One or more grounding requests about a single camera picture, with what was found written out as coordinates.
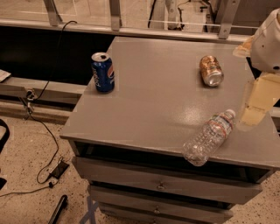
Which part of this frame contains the black bar on floor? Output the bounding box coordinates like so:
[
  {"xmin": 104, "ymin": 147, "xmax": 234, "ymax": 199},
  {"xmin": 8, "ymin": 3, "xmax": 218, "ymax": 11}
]
[{"xmin": 48, "ymin": 194, "xmax": 67, "ymax": 224}]

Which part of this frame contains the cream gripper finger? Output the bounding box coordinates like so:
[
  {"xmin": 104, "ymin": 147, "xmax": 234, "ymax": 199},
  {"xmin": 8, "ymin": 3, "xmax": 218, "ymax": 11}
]
[
  {"xmin": 233, "ymin": 36, "xmax": 253, "ymax": 58},
  {"xmin": 241, "ymin": 73, "xmax": 280, "ymax": 126}
]

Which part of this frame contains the orange soda can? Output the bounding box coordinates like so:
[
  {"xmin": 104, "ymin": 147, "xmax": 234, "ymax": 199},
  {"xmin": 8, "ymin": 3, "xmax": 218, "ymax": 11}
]
[{"xmin": 199, "ymin": 55, "xmax": 224, "ymax": 88}]

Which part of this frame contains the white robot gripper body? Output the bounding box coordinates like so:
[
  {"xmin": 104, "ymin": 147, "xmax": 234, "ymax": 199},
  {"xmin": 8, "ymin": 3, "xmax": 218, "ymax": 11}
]
[{"xmin": 250, "ymin": 9, "xmax": 280, "ymax": 74}]

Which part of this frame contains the blue Pepsi can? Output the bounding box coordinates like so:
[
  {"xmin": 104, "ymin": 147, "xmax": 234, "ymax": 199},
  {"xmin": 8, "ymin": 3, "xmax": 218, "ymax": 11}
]
[{"xmin": 91, "ymin": 52, "xmax": 115, "ymax": 93}]

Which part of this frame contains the black strap at left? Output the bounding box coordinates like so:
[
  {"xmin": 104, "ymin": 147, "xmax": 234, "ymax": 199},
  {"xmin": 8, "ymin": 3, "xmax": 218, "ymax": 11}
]
[{"xmin": 0, "ymin": 118, "xmax": 11, "ymax": 154}]

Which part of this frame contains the grey drawer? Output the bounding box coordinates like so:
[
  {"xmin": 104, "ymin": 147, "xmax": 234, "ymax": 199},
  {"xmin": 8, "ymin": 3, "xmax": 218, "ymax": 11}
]
[
  {"xmin": 73, "ymin": 157, "xmax": 263, "ymax": 204},
  {"xmin": 99, "ymin": 203, "xmax": 202, "ymax": 224},
  {"xmin": 89, "ymin": 185, "xmax": 233, "ymax": 224}
]

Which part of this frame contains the grey metal bracket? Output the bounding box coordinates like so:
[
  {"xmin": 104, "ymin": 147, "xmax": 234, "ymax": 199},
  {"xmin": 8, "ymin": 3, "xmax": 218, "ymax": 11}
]
[
  {"xmin": 219, "ymin": 0, "xmax": 241, "ymax": 39},
  {"xmin": 43, "ymin": 0, "xmax": 62, "ymax": 26},
  {"xmin": 109, "ymin": 0, "xmax": 122, "ymax": 32}
]

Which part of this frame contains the upper grey drawer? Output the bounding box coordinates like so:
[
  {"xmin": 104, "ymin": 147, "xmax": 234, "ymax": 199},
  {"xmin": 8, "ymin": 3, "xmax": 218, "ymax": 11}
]
[{"xmin": 73, "ymin": 157, "xmax": 263, "ymax": 204}]

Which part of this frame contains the middle grey drawer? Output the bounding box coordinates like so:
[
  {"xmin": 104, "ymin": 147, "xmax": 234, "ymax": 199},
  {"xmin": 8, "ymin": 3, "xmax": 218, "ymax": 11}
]
[{"xmin": 89, "ymin": 185, "xmax": 233, "ymax": 224}]

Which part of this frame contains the clear plastic water bottle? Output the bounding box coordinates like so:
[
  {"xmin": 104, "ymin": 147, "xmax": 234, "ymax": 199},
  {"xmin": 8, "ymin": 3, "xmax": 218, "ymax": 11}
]
[{"xmin": 182, "ymin": 109, "xmax": 235, "ymax": 166}]

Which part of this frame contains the lower grey drawer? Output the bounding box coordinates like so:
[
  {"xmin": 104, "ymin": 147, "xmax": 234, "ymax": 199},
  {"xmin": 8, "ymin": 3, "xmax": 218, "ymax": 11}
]
[{"xmin": 99, "ymin": 203, "xmax": 202, "ymax": 224}]

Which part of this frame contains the black cable on floor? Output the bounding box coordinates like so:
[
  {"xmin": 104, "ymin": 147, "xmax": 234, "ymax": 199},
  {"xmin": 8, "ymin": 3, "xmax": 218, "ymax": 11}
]
[{"xmin": 0, "ymin": 20, "xmax": 78, "ymax": 198}]

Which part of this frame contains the grey drawer cabinet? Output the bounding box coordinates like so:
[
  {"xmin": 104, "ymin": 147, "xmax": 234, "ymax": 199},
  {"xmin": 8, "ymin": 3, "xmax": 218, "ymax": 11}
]
[{"xmin": 62, "ymin": 38, "xmax": 280, "ymax": 212}]

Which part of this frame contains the grey metal bracket middle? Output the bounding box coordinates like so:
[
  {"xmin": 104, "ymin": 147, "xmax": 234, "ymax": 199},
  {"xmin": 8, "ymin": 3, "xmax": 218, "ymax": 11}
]
[{"xmin": 109, "ymin": 0, "xmax": 122, "ymax": 32}]

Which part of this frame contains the grey metal bracket left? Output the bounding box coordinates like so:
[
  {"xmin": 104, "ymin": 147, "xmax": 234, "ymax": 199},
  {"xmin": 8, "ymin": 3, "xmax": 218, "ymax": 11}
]
[{"xmin": 43, "ymin": 0, "xmax": 62, "ymax": 26}]

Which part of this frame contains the grey metal bracket right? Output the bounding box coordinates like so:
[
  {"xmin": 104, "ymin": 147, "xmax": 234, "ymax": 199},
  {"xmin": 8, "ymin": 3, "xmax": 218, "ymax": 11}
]
[{"xmin": 219, "ymin": 0, "xmax": 241, "ymax": 39}]

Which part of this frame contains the black power adapter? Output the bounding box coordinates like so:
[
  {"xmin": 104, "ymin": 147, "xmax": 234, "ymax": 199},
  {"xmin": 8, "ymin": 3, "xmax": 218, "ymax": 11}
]
[{"xmin": 50, "ymin": 161, "xmax": 69, "ymax": 179}]

